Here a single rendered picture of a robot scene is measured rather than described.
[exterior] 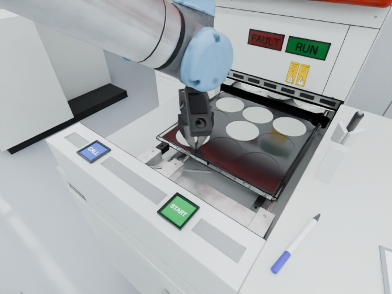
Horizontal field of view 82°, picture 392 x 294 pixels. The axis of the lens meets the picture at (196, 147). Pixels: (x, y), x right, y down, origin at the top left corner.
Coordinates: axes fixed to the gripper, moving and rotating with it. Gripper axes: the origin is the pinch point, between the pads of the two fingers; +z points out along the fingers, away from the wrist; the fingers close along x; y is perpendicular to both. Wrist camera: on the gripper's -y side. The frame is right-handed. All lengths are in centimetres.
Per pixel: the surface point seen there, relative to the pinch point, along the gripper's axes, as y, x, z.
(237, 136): 4.5, -13.1, 1.3
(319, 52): 14.7, -37.8, -18.2
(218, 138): 4.3, -7.3, 1.3
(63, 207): 54, 83, 91
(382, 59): 105, -158, 23
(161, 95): 63, 9, 18
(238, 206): -18.0, -7.1, 3.2
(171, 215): -23.3, 7.7, -5.2
